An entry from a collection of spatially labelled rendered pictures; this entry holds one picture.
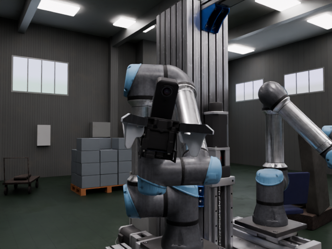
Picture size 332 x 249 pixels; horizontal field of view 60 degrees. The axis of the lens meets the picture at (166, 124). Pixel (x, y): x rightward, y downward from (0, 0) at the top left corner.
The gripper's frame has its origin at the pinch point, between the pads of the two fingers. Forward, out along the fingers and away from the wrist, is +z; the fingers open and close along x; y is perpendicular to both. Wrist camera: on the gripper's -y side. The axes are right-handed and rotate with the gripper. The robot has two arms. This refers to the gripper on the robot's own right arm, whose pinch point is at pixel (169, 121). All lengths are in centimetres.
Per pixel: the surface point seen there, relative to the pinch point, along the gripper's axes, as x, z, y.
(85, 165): 89, -646, 91
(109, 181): 29, -673, 126
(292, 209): -219, -304, 72
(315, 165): -274, -346, 12
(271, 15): -368, -745, -400
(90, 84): 159, -1018, -154
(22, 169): 312, -924, 161
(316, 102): -665, -925, -205
